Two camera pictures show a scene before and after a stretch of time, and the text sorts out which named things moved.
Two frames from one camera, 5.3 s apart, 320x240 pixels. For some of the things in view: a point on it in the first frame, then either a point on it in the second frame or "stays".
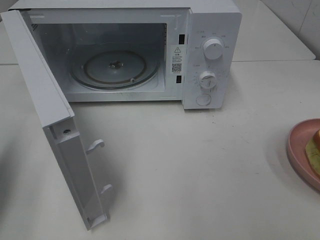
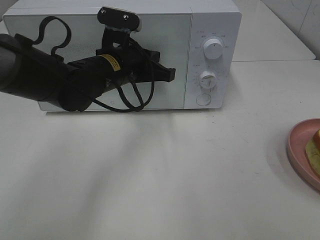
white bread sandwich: x=312 y=150 stays
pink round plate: x=299 y=138 stays
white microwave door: x=56 y=117 to x=70 y=37
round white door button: x=203 y=100 stays
